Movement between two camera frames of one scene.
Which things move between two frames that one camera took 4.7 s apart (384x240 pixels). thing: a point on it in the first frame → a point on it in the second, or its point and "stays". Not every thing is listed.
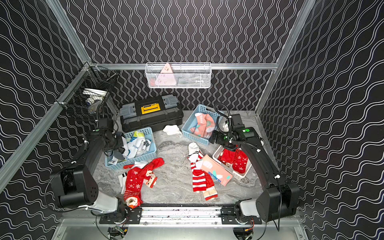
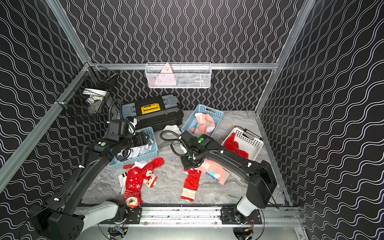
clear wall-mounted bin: (178, 75) stays
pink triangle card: (166, 76) stays
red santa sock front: (133, 188) stays
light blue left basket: (138, 145) stays
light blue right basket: (201, 122) stays
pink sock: (205, 125) stays
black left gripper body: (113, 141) → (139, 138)
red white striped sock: (201, 180) → (191, 184)
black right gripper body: (224, 140) → (189, 161)
